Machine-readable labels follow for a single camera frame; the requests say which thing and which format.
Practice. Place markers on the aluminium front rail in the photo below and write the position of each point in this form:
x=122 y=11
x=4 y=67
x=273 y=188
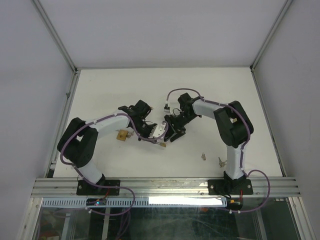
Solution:
x=274 y=187

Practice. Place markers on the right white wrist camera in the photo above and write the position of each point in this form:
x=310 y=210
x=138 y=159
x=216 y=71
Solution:
x=167 y=107

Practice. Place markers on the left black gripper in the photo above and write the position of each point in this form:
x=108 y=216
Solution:
x=151 y=126

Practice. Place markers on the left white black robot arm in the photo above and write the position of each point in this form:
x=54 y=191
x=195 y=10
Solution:
x=78 y=142

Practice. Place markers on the small brass padlock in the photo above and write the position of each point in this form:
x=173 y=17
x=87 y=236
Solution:
x=162 y=144

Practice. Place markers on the slotted grey cable duct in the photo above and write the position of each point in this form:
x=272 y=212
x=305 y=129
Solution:
x=139 y=202

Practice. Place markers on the large brass padlock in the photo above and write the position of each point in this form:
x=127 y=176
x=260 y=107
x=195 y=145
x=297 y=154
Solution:
x=122 y=135

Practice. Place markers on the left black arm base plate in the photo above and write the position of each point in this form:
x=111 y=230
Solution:
x=86 y=189

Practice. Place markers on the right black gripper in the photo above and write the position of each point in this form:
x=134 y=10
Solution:
x=173 y=132

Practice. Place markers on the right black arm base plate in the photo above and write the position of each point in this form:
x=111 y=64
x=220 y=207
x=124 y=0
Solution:
x=225 y=188

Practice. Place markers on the silver key set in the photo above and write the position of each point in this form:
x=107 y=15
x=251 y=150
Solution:
x=203 y=156
x=221 y=163
x=130 y=133

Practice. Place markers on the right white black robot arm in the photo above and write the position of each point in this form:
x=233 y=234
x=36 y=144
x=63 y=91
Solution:
x=233 y=124

